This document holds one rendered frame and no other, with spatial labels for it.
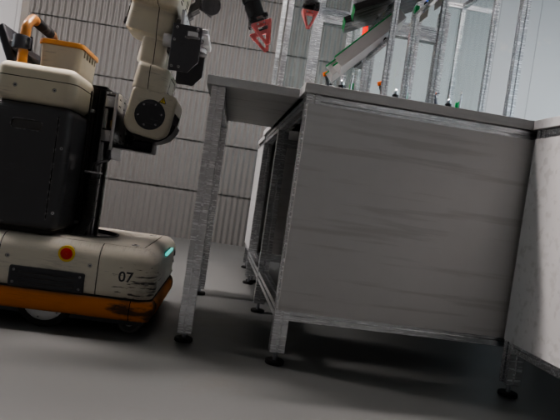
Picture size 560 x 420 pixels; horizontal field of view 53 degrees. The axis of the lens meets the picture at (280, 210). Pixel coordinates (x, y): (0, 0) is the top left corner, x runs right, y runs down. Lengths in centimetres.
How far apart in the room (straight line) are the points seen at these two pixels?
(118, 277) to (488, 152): 122
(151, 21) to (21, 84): 49
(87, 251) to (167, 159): 344
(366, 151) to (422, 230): 30
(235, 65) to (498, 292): 387
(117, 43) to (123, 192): 134
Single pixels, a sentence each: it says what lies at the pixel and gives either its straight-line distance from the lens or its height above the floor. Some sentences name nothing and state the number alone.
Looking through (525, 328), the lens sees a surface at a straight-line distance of 184.
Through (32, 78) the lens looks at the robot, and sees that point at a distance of 196.
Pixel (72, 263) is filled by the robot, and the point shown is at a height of 21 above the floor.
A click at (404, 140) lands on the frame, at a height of 74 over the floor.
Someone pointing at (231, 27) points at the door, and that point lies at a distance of 540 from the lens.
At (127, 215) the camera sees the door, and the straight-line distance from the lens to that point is 529.
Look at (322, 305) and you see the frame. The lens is 174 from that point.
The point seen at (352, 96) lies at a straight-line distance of 174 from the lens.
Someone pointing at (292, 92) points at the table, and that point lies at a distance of 183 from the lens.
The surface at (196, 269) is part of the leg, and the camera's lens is 184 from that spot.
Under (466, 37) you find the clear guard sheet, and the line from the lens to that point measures 411.
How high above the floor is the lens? 51
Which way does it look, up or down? 1 degrees down
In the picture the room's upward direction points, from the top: 8 degrees clockwise
